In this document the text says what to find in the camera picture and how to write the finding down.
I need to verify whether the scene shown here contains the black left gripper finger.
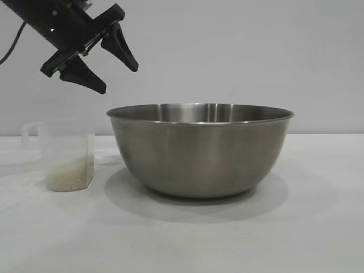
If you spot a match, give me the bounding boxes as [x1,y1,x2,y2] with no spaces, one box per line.
[101,23,140,73]
[59,56,107,96]

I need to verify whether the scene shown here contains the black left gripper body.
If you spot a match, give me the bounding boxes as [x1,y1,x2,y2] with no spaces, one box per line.
[10,0,126,78]

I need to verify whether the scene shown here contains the translucent plastic measuring cup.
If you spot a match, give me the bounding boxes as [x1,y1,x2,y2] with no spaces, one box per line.
[21,118,96,192]

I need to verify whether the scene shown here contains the white rice grains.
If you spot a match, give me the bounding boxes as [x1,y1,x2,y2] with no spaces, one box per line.
[47,158,94,191]

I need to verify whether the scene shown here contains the stainless steel mixing bowl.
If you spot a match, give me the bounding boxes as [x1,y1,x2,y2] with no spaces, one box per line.
[106,102,295,199]

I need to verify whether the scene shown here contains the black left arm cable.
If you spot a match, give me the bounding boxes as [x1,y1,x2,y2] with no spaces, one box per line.
[0,24,26,65]

